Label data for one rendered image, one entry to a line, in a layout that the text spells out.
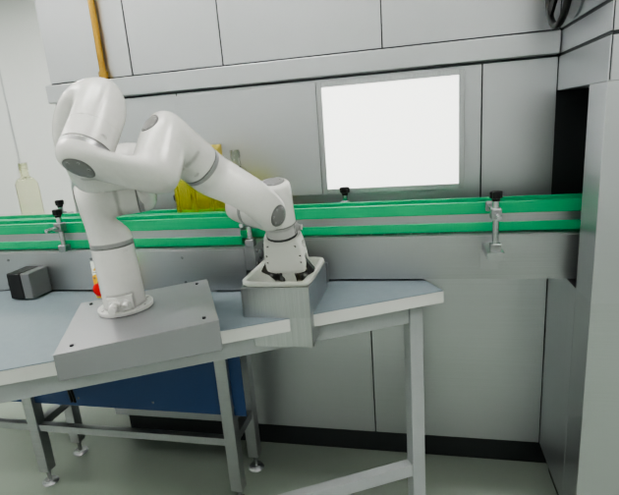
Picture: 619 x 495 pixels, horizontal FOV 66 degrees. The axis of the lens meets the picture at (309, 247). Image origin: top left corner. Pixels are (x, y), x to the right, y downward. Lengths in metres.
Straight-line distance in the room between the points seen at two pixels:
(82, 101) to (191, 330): 0.47
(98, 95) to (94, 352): 0.49
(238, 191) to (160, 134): 0.18
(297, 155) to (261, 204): 0.61
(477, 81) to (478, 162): 0.23
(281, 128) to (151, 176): 0.78
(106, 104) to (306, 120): 0.78
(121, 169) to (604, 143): 0.97
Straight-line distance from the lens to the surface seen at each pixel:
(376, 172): 1.51
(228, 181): 0.94
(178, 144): 0.86
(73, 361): 1.07
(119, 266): 1.16
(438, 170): 1.51
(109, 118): 0.89
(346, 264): 1.39
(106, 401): 1.82
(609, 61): 1.22
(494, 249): 1.27
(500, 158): 1.55
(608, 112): 1.22
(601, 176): 1.22
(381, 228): 1.37
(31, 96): 5.94
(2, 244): 1.82
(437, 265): 1.38
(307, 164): 1.54
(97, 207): 1.14
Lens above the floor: 1.20
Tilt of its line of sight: 14 degrees down
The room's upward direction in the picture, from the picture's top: 4 degrees counter-clockwise
